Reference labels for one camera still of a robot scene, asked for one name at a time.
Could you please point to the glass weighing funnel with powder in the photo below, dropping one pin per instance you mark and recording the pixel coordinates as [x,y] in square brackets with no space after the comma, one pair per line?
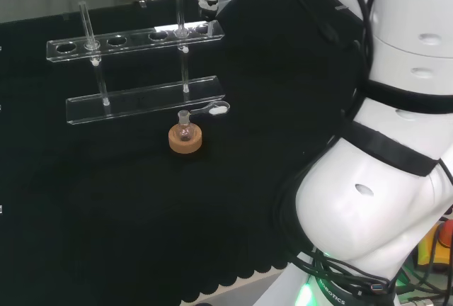
[218,110]

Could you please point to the clear acrylic funnel stand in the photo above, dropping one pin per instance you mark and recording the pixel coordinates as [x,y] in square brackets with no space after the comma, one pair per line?
[141,100]

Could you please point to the small glass round-bottom flask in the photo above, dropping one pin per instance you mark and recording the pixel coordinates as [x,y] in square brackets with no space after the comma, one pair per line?
[184,133]

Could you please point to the black bench cloth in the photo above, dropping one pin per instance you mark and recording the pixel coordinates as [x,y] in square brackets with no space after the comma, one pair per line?
[106,196]

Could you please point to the yellow stop button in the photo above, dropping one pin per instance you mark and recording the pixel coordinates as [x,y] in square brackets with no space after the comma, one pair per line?
[425,249]

